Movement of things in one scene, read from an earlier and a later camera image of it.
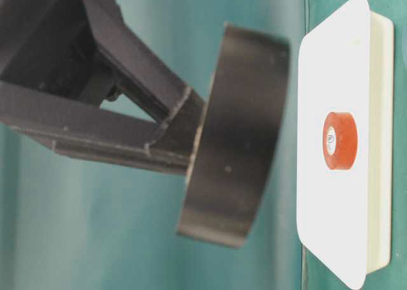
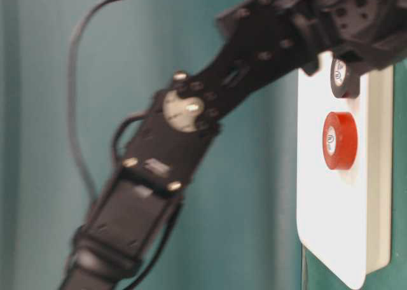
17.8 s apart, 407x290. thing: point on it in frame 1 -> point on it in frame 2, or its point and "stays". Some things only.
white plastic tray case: x=344 y=218 stays
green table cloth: x=71 y=222 stays
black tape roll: x=236 y=137 -> x=340 y=77
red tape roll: x=340 y=140 stays
